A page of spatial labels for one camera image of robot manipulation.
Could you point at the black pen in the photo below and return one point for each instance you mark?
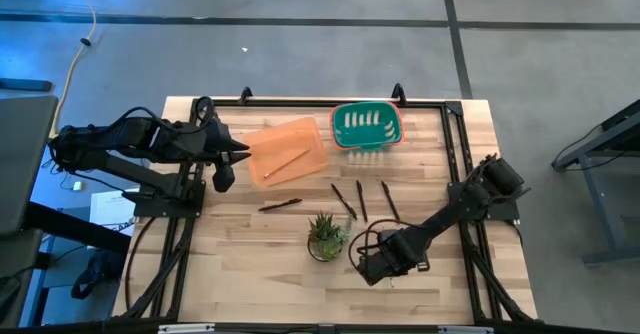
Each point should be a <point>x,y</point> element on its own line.
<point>390,201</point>
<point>361,201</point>
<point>344,201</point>
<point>280,205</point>

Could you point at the silver bracket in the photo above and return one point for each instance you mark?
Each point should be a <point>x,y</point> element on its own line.
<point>465,330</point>
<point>185,329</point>

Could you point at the orange pencil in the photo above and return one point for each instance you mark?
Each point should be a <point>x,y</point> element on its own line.
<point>287,163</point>

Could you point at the white paper sheet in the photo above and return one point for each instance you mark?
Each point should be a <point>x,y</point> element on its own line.
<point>107,211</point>

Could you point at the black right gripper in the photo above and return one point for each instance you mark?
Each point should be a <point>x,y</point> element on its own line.
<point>382,265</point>

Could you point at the orange translucent plastic tray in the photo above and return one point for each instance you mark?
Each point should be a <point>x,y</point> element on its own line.
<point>280,141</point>

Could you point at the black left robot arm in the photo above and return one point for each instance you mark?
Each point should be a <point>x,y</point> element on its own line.
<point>130,134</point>

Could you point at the grey desk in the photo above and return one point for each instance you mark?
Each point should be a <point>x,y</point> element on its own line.
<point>25,164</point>

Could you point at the black aluminium table frame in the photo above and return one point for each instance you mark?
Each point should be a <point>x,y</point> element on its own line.
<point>300,103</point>

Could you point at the succulent plant in black pot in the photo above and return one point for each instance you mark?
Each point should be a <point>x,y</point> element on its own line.
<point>325,239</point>

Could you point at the green basket with orange rim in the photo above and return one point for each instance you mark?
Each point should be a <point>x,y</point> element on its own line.
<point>367,135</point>

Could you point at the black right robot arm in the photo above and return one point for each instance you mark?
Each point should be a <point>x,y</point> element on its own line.
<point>450,213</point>

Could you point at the black desk beam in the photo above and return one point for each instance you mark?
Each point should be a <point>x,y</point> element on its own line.
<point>75,226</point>

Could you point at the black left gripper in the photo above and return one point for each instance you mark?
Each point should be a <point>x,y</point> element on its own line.
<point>217,144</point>

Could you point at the small white adapter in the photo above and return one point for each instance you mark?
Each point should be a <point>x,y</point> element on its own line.
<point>77,186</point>

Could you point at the black frame bracket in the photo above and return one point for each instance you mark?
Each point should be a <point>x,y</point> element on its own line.
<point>398,90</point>
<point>245,92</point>

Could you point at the black flat bar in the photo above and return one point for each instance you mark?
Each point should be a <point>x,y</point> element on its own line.
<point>25,85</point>

